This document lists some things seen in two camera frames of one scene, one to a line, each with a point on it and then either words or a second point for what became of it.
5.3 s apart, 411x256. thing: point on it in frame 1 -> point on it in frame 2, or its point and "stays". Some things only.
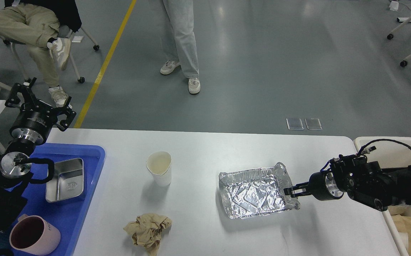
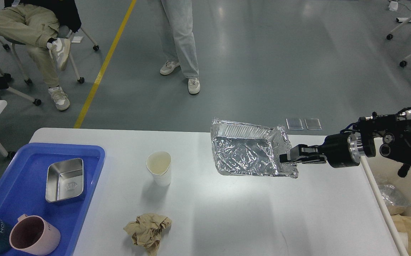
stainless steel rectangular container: (68, 182) stays
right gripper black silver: (323, 186) -> (342, 150)
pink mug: (32, 233) stays
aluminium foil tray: (248, 192) -> (241, 149)
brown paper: (146, 230) stays
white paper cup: (159, 164) stays
